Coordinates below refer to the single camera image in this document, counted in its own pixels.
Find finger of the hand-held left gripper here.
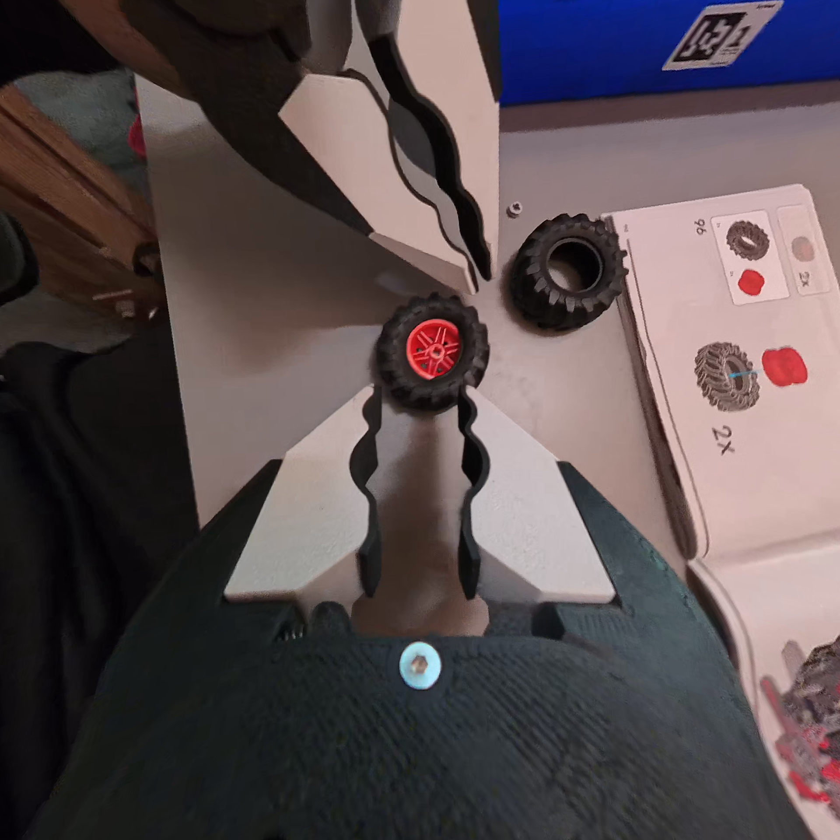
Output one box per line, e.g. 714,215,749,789
357,0,501,282
279,70,481,294

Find person's dark clothing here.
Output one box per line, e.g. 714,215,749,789
0,315,201,840

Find white instruction booklet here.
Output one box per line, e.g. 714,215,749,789
600,184,840,840

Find brown wooden furniture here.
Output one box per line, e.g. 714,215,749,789
0,84,166,322

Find pale teal cloth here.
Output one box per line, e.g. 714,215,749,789
12,66,148,175

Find white marker tag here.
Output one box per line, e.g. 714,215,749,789
661,0,786,71

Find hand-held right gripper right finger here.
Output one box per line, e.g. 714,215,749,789
458,386,622,606

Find blue plastic bin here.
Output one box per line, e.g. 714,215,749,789
497,0,840,107

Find black rubber toy tire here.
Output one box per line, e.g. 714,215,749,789
510,213,631,330

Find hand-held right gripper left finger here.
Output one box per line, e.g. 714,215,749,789
223,386,383,602

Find black tire with red wheel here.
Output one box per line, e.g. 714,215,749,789
376,292,491,414

